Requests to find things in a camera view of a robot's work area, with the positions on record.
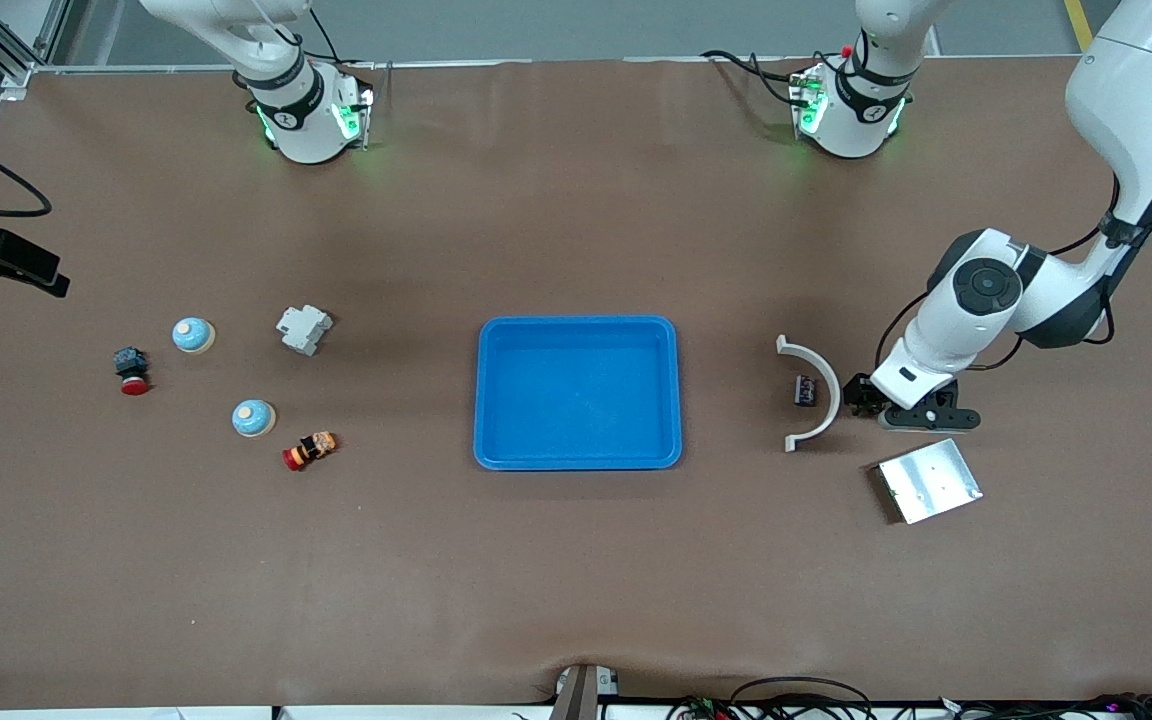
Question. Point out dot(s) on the black box capacitor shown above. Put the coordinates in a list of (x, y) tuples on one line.
[(863, 398)]

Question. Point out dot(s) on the black ribbed capacitor block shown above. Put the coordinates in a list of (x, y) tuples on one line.
[(805, 390)]

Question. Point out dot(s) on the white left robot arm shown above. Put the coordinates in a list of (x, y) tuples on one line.
[(1136, 100)]

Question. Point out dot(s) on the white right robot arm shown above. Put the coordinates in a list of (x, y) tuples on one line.
[(301, 130)]

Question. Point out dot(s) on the silver metal plate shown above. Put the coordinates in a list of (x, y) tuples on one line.
[(931, 482)]

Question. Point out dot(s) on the red push button black base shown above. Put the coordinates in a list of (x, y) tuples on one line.
[(131, 365)]

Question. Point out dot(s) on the blue plastic tray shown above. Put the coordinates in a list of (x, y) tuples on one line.
[(576, 400)]

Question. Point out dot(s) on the white circuit breaker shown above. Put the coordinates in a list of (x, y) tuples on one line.
[(302, 330)]

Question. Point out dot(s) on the brown table mat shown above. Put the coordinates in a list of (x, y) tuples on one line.
[(576, 580)]

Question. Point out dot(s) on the red yellow emergency stop button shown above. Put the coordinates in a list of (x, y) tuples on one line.
[(311, 450)]

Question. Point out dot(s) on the white curved plastic bracket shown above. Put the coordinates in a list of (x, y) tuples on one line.
[(833, 395)]

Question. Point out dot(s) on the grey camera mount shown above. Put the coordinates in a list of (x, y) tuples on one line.
[(581, 695)]

